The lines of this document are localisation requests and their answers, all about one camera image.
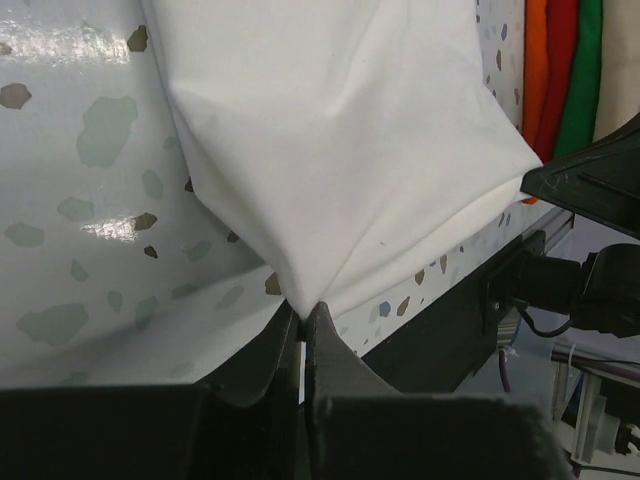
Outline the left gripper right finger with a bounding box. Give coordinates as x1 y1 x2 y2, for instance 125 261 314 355
305 302 399 479

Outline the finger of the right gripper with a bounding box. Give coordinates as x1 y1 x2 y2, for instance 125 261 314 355
520 116 639 235

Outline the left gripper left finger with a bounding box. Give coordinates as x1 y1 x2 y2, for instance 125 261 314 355
197 302 301 479

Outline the white printed t shirt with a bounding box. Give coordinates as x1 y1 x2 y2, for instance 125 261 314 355
1 1 544 389

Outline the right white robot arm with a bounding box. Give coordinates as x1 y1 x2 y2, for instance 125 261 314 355
481 117 639 338

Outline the green folded t shirt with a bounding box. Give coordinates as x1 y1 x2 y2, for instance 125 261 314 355
554 0 603 159

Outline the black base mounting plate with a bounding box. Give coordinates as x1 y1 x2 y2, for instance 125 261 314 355
364 261 518 393

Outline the red folded t shirt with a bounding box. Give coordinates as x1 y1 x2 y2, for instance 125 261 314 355
534 0 579 163

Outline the orange folded t shirt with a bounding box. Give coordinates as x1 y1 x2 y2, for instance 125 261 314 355
522 0 549 151

